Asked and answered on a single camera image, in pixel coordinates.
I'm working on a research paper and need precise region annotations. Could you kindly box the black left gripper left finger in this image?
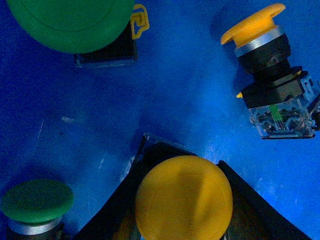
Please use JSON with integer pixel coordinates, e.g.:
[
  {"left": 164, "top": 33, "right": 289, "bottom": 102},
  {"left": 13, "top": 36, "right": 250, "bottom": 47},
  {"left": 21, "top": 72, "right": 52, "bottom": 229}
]
[{"left": 72, "top": 172, "right": 141, "bottom": 240}]

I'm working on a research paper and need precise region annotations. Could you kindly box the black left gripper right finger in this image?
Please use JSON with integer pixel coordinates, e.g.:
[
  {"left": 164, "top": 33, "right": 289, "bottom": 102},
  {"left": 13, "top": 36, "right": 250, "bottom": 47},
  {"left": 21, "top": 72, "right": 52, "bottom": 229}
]
[{"left": 217, "top": 160, "right": 310, "bottom": 240}]

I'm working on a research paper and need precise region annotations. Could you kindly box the yellow mushroom push button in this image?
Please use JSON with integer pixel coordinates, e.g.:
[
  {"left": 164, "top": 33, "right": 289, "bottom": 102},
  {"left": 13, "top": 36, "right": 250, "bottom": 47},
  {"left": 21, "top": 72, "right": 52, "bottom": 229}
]
[{"left": 119, "top": 132, "right": 234, "bottom": 240}]

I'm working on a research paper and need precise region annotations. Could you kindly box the large blue bin with buttons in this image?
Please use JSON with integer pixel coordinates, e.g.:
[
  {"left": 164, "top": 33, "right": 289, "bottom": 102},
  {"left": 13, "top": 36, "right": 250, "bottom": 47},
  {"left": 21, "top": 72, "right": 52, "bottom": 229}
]
[{"left": 0, "top": 0, "right": 320, "bottom": 240}]

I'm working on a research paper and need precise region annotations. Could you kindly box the green button bottom left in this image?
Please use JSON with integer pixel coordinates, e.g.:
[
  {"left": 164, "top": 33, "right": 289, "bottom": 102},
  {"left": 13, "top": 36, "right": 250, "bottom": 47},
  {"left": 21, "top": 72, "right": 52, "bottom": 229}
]
[{"left": 0, "top": 178, "right": 74, "bottom": 240}]

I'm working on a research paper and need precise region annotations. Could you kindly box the orange mushroom push button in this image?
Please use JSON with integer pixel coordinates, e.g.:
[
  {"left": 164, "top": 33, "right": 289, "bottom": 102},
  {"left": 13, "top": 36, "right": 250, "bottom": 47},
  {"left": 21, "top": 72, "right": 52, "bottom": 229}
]
[{"left": 220, "top": 3, "right": 320, "bottom": 140}]

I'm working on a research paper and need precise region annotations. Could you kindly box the green mushroom push button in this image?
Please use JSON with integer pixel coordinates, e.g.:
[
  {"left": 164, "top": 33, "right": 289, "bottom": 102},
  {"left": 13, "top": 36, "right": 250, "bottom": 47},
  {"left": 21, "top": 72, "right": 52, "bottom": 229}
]
[{"left": 7, "top": 0, "right": 150, "bottom": 69}]

